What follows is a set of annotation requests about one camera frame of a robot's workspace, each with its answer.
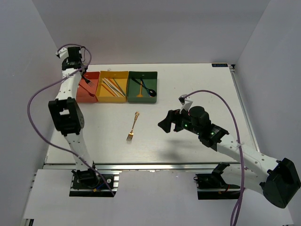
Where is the gold fork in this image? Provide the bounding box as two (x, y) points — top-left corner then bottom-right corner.
(126, 112), (140, 142)

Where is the purple fork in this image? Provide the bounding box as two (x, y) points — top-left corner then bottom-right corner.
(78, 83), (95, 97)

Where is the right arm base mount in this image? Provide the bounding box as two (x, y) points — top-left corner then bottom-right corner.
(193, 162), (240, 200)

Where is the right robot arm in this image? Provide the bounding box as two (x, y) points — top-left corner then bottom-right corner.
(158, 106), (301, 209)

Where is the red paper box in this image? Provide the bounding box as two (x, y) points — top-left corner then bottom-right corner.
(76, 72), (100, 103)

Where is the right blue table label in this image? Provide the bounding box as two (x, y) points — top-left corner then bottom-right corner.
(212, 63), (228, 67)

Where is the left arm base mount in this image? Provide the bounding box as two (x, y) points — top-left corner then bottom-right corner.
(69, 169), (118, 197)

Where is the yellow paper box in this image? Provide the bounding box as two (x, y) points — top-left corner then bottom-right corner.
(96, 71), (129, 103)

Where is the thin white chopstick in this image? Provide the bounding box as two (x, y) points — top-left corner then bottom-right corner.
(103, 81), (118, 97)

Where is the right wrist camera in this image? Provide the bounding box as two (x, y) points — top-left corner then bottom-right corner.
(178, 94), (193, 114)

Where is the aluminium table front rail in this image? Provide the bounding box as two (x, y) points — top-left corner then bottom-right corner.
(43, 162), (240, 172)

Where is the black spoon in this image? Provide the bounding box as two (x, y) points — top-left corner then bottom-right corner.
(131, 78), (157, 97)

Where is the teal chopstick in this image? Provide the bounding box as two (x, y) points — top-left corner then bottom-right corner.
(114, 79), (127, 95)
(114, 79), (125, 95)

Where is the orange spoon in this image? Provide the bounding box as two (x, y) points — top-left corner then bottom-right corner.
(137, 81), (143, 97)

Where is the dark green paper box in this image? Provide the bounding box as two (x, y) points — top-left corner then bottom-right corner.
(127, 71), (158, 104)

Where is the green handled silver fork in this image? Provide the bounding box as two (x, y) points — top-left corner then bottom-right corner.
(81, 75), (94, 87)

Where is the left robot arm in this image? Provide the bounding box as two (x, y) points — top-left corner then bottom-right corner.
(48, 45), (99, 188)

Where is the aluminium table side rail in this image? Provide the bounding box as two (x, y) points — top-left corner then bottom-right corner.
(229, 65), (261, 152)

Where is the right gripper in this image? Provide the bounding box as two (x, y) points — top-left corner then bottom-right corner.
(158, 106), (201, 136)

